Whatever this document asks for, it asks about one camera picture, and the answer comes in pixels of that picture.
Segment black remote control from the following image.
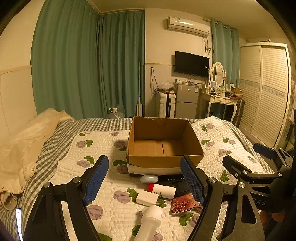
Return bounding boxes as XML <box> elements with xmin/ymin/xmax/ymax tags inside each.
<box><xmin>159</xmin><ymin>175</ymin><xmax>185</xmax><ymax>182</ymax></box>

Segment white mop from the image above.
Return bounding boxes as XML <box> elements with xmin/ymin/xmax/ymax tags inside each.
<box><xmin>136</xmin><ymin>62</ymin><xmax>145</xmax><ymax>117</ymax></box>

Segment clear water jug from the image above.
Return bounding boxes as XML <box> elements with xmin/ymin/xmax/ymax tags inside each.
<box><xmin>109</xmin><ymin>105</ymin><xmax>125</xmax><ymax>119</ymax></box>

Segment smartphone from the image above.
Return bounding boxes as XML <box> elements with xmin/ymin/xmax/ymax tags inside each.
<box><xmin>15</xmin><ymin>208</ymin><xmax>24</xmax><ymax>241</ymax></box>

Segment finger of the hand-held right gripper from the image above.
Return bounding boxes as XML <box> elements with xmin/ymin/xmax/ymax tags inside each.
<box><xmin>253</xmin><ymin>143</ymin><xmax>296</xmax><ymax>168</ymax></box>
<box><xmin>223</xmin><ymin>155</ymin><xmax>282</xmax><ymax>184</ymax></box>

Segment white charger block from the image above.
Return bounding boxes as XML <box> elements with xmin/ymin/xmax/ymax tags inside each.
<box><xmin>135</xmin><ymin>190</ymin><xmax>159</xmax><ymax>206</ymax></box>

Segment light green curtain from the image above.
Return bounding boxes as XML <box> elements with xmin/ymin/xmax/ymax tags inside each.
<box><xmin>211</xmin><ymin>21</ymin><xmax>240</xmax><ymax>90</ymax></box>

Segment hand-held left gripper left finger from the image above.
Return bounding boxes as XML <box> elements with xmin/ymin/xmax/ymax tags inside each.
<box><xmin>23</xmin><ymin>155</ymin><xmax>110</xmax><ymax>241</ymax></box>

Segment white louvred wardrobe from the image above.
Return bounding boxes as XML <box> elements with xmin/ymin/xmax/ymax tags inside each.
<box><xmin>239</xmin><ymin>43</ymin><xmax>293</xmax><ymax>149</ymax></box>

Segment cream duvet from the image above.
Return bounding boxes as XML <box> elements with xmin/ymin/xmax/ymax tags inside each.
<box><xmin>0</xmin><ymin>108</ymin><xmax>76</xmax><ymax>211</ymax></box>

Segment white headboard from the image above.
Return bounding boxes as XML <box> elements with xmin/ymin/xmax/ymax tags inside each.
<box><xmin>0</xmin><ymin>65</ymin><xmax>38</xmax><ymax>139</ymax></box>

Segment white suitcase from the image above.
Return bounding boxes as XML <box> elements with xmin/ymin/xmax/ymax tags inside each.
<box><xmin>155</xmin><ymin>91</ymin><xmax>176</xmax><ymax>118</ymax></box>

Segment red patterned box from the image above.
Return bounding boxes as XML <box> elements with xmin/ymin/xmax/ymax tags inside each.
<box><xmin>171</xmin><ymin>194</ymin><xmax>201</xmax><ymax>216</ymax></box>

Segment white earbuds case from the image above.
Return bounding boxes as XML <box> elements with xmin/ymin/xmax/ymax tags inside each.
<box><xmin>140</xmin><ymin>175</ymin><xmax>159</xmax><ymax>184</ymax></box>

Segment floral white quilt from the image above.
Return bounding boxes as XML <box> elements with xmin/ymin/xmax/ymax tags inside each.
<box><xmin>50</xmin><ymin>116</ymin><xmax>277</xmax><ymax>241</ymax></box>

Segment hanging wall cables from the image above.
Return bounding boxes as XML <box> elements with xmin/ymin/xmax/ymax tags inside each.
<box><xmin>149</xmin><ymin>66</ymin><xmax>160</xmax><ymax>94</ymax></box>

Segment black wall television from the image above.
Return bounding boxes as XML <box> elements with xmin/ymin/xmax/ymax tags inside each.
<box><xmin>174</xmin><ymin>51</ymin><xmax>210</xmax><ymax>78</ymax></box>

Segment clear plastic bag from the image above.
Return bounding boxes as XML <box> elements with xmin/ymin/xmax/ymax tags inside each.
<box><xmin>159</xmin><ymin>81</ymin><xmax>175</xmax><ymax>92</ymax></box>

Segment white air conditioner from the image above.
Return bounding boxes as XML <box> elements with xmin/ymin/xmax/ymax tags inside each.
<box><xmin>166</xmin><ymin>16</ymin><xmax>210</xmax><ymax>37</ymax></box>

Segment white cylindrical bottle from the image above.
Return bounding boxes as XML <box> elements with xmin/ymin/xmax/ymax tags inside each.
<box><xmin>133</xmin><ymin>205</ymin><xmax>162</xmax><ymax>241</ymax></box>

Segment grey checked bed sheet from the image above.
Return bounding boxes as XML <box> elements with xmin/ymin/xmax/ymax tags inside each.
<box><xmin>0</xmin><ymin>117</ymin><xmax>266</xmax><ymax>241</ymax></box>

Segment white dressing table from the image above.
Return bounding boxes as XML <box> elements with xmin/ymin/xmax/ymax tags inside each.
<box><xmin>199</xmin><ymin>90</ymin><xmax>238</xmax><ymax>122</ymax></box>

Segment silver small fridge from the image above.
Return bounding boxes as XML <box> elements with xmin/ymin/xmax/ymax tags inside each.
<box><xmin>174</xmin><ymin>83</ymin><xmax>199</xmax><ymax>119</ymax></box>

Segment white bottle with red cap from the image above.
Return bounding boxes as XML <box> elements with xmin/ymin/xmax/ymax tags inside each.
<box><xmin>147</xmin><ymin>183</ymin><xmax>176</xmax><ymax>199</ymax></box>

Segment white oval mirror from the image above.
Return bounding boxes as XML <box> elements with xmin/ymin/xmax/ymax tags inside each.
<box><xmin>209</xmin><ymin>62</ymin><xmax>226</xmax><ymax>88</ymax></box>

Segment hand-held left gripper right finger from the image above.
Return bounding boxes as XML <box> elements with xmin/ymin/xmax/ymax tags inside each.
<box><xmin>180</xmin><ymin>156</ymin><xmax>266</xmax><ymax>241</ymax></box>

